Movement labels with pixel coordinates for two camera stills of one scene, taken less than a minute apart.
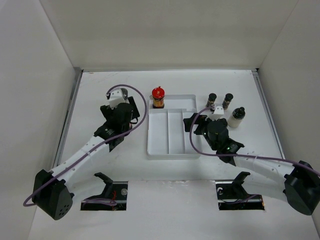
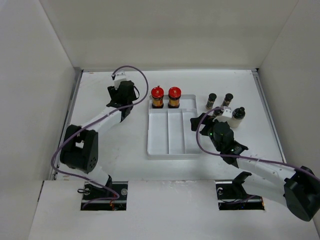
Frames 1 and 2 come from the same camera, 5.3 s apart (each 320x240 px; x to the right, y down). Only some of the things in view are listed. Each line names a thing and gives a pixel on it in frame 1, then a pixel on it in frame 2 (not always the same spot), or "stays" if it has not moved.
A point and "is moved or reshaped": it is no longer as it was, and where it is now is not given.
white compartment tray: (167, 138) stays
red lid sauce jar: (158, 95) stays
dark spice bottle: (227, 100) stays
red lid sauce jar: (124, 93) is moved or reshaped
